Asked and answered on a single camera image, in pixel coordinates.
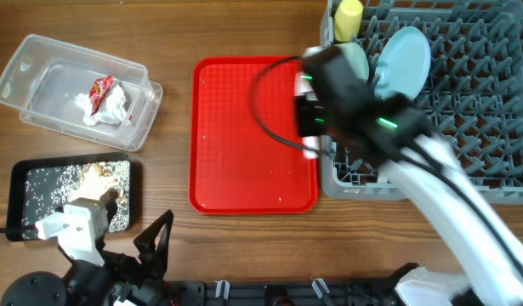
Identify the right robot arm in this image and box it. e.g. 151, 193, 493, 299
297, 43, 523, 305

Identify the grey dishwasher rack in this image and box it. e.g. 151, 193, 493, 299
320, 0, 523, 204

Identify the red snack wrapper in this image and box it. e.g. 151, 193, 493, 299
88, 75, 114, 116

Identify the black plastic tray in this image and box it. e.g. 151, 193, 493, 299
6, 152, 137, 242

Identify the red serving tray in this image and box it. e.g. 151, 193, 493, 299
188, 55, 319, 215

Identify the spilled rice food waste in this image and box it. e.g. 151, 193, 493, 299
21, 160, 131, 233

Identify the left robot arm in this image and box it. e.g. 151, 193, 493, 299
0, 210, 173, 306

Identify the yellow plastic cup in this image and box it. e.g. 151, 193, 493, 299
333, 0, 364, 42

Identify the clear plastic waste bin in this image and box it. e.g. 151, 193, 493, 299
0, 34, 163, 151

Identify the green bowl with food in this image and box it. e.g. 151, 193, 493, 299
337, 42, 370, 82

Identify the white napkin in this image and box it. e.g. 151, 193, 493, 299
75, 84, 127, 126

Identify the light blue plate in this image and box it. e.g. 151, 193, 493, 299
374, 26, 431, 100

